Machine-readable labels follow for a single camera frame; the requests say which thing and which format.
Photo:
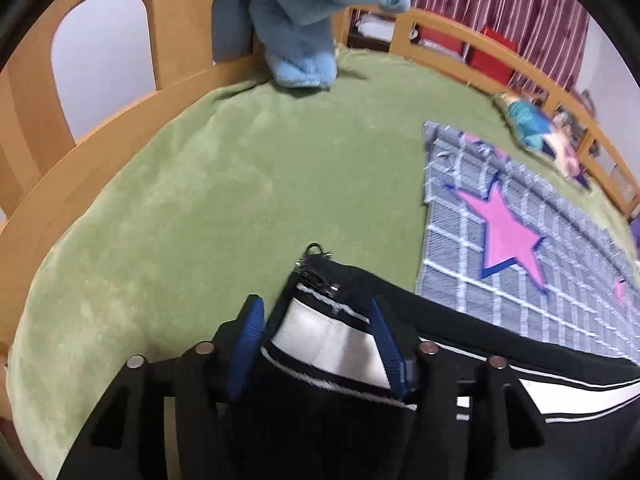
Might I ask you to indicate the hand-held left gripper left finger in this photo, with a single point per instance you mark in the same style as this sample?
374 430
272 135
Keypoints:
250 335

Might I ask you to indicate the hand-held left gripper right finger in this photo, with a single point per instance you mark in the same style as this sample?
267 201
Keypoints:
390 345

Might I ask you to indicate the black pants with white stripes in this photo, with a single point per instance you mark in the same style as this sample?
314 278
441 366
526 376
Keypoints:
320 435

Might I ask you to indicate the grey checked sheet with stars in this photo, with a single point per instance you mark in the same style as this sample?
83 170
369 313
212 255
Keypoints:
450 240

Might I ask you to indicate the green fleece blanket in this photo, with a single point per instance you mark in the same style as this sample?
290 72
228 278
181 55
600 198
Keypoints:
250 185

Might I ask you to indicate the colourful triangle pattern pillow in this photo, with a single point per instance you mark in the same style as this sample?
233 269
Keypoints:
530 120

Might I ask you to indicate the red chair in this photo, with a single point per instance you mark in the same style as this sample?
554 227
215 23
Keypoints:
440 44
495 55

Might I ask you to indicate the dark wooden chair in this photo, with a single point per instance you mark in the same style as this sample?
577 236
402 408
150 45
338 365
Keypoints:
370 27

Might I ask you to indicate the blue plush elephant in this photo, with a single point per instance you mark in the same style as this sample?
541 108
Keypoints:
295 20

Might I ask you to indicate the wooden bed frame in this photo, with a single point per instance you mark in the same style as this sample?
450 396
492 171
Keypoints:
30 125

